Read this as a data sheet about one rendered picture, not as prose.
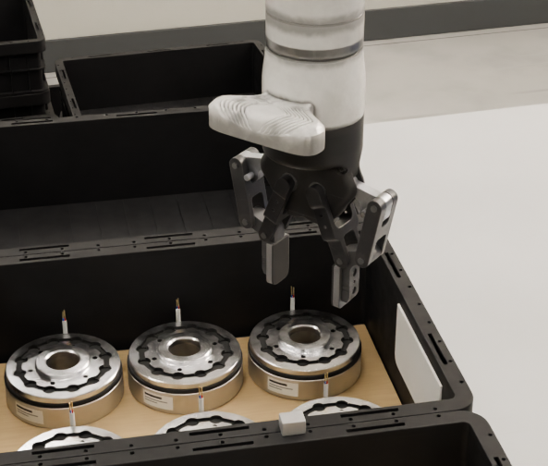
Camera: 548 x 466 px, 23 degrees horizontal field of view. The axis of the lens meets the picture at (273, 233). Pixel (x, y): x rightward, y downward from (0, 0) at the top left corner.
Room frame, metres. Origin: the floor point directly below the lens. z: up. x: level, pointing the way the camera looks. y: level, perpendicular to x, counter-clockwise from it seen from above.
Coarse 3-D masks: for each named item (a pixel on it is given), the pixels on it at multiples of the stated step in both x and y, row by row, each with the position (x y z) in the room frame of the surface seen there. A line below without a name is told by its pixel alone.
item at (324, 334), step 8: (304, 320) 1.05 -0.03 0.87; (288, 328) 1.03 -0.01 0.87; (296, 328) 1.04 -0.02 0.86; (304, 328) 1.04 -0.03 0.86; (312, 328) 1.04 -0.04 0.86; (320, 328) 1.03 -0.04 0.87; (280, 336) 1.02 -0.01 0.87; (288, 336) 1.02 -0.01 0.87; (320, 336) 1.03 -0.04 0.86; (328, 336) 1.02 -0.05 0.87; (280, 344) 1.01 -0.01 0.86; (288, 344) 1.01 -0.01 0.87; (296, 344) 1.01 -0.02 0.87; (304, 344) 1.01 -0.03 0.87; (312, 344) 1.01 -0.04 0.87; (320, 344) 1.01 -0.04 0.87; (328, 344) 1.01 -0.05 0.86; (296, 352) 1.00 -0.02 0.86; (304, 352) 1.00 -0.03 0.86; (312, 352) 1.00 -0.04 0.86
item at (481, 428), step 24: (312, 432) 0.80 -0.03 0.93; (336, 432) 0.80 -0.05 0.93; (360, 432) 0.80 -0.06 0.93; (384, 432) 0.80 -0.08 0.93; (408, 432) 0.80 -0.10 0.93; (480, 432) 0.80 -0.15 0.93; (96, 456) 0.77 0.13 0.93; (120, 456) 0.77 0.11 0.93; (144, 456) 0.77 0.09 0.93; (168, 456) 0.77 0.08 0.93; (192, 456) 0.77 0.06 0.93; (216, 456) 0.77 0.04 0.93; (504, 456) 0.77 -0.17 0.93
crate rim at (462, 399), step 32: (32, 256) 1.06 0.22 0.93; (64, 256) 1.06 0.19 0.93; (96, 256) 1.06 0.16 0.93; (128, 256) 1.06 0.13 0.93; (384, 256) 1.06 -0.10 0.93; (416, 320) 0.95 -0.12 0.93; (448, 352) 0.90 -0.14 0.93; (448, 384) 0.86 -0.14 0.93; (320, 416) 0.82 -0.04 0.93; (352, 416) 0.82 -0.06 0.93; (384, 416) 0.82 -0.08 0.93; (64, 448) 0.78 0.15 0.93; (96, 448) 0.78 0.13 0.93; (128, 448) 0.78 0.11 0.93
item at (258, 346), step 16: (272, 320) 1.05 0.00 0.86; (288, 320) 1.06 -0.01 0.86; (320, 320) 1.05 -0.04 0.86; (336, 320) 1.05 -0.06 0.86; (256, 336) 1.03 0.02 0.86; (272, 336) 1.03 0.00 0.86; (336, 336) 1.03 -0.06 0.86; (352, 336) 1.03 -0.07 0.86; (256, 352) 1.00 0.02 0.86; (272, 352) 1.00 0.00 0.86; (288, 352) 1.00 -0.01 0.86; (320, 352) 1.00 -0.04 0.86; (336, 352) 1.01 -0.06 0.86; (352, 352) 1.00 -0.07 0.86; (272, 368) 0.98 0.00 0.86; (288, 368) 0.98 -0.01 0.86; (304, 368) 0.98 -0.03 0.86; (320, 368) 0.98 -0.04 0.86; (336, 368) 0.98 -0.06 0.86
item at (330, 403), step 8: (312, 400) 0.93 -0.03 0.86; (320, 400) 0.93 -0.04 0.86; (328, 400) 0.93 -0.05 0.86; (336, 400) 0.93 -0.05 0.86; (344, 400) 0.93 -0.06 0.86; (352, 400) 0.93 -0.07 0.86; (360, 400) 0.93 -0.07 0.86; (296, 408) 0.92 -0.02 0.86; (304, 408) 0.92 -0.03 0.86; (312, 408) 0.92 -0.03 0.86; (320, 408) 0.92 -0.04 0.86; (328, 408) 0.92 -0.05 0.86; (336, 408) 0.92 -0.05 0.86; (344, 408) 0.92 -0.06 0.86; (352, 408) 0.92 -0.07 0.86; (360, 408) 0.92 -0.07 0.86; (368, 408) 0.92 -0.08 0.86
